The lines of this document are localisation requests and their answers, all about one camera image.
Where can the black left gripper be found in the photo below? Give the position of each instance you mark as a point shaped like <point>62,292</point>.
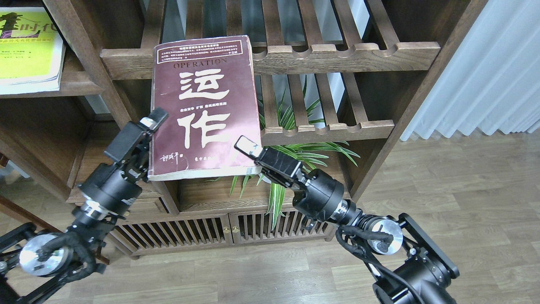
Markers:
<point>114,187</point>

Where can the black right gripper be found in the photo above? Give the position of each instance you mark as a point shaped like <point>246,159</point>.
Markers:
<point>316,194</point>

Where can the dark maroon book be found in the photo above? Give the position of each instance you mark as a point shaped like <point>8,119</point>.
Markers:
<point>207,87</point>

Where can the yellow green book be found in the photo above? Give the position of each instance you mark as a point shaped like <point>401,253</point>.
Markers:
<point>31,51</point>

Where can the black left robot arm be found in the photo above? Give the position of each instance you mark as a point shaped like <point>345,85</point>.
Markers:
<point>62,257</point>

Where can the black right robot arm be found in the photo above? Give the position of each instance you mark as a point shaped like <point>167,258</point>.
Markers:
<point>407,265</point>

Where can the green spider plant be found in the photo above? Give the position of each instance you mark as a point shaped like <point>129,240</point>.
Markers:
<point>308,154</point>

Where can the dark wooden bookshelf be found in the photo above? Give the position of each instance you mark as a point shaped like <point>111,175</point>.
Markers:
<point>363,87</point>

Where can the white pleated curtain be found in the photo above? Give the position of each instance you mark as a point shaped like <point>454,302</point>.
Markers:
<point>492,83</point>

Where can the dark wooden side frame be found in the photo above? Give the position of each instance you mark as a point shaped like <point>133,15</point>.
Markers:
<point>23,216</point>

